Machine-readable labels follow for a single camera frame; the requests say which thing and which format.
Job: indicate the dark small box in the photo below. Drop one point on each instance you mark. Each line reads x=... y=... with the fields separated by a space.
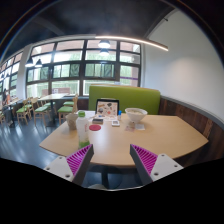
x=97 y=121

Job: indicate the black pendant lamp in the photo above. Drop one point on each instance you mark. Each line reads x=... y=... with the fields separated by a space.
x=104 y=52
x=29 y=62
x=104 y=44
x=38 y=64

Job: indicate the clear bottle green cap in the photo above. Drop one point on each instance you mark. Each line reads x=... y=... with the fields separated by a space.
x=82 y=126

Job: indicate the long linear ceiling light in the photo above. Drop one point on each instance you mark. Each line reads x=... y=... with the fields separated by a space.
x=134 y=40

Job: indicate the small blue capped bottle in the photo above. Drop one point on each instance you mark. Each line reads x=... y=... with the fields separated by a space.
x=119 y=114

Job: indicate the wooden background dining table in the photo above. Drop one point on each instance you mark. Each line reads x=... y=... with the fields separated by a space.
x=53 y=114

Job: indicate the beige paper cup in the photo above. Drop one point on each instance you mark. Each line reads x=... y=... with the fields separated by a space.
x=71 y=120

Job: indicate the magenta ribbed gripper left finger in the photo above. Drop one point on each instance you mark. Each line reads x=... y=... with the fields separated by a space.
x=73 y=167

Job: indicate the seated person in background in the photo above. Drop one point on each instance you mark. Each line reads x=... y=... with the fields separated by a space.
x=6 y=108

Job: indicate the red round coaster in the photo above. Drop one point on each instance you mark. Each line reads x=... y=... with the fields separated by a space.
x=94 y=127

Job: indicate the paper card on table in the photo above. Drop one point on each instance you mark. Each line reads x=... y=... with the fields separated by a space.
x=139 y=127

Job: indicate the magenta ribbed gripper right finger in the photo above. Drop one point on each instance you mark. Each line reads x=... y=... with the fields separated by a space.
x=152 y=167

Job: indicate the white ceramic bowl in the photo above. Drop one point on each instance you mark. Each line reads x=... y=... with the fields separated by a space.
x=135 y=114

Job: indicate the green upholstered bench backrest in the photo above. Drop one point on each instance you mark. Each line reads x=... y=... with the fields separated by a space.
x=128 y=97

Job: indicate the wooden chair green seat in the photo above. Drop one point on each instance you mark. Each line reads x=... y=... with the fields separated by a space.
x=39 y=112
x=67 y=108
x=24 y=113

